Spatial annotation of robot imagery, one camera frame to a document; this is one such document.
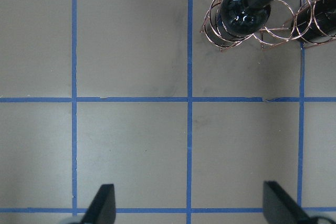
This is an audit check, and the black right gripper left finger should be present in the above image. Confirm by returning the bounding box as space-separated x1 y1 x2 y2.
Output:
80 184 116 224

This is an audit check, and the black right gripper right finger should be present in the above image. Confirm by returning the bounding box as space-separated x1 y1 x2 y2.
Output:
262 181 312 224

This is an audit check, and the dark wine bottle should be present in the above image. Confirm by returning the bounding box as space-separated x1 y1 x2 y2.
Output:
205 0 273 47
291 0 335 43

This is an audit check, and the copper wire bottle basket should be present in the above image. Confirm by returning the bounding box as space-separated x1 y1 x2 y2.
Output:
200 0 335 50

